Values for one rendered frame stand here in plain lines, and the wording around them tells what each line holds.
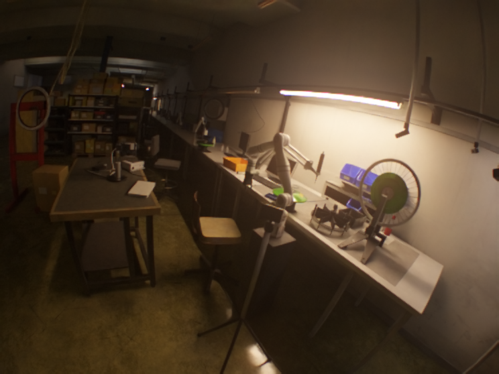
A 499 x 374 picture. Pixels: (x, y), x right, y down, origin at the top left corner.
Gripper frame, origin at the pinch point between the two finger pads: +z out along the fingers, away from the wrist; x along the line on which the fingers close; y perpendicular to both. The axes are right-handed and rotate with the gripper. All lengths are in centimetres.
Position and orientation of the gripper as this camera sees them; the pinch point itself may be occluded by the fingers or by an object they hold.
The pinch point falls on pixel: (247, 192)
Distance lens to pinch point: 181.3
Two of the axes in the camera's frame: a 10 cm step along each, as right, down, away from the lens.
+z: -1.9, 9.3, 3.1
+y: -5.5, -3.7, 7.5
